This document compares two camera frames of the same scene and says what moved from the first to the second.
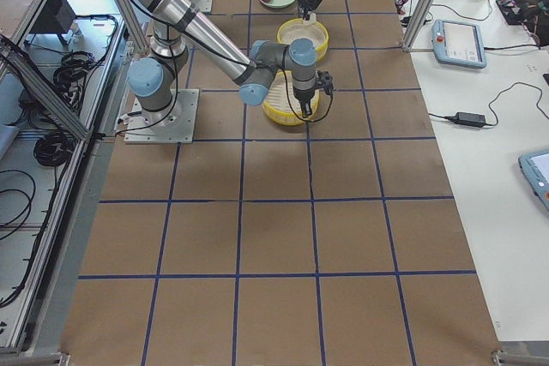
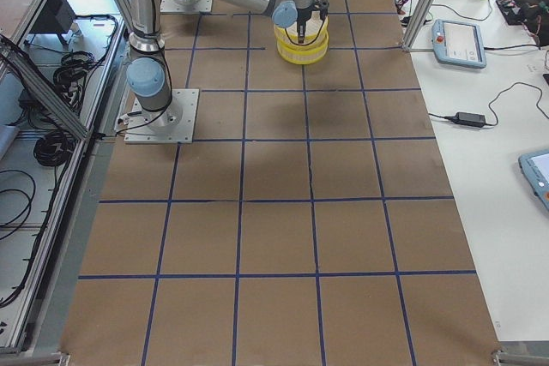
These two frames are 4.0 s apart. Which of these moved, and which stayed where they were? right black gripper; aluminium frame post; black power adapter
Moved: right black gripper
Stayed: aluminium frame post; black power adapter
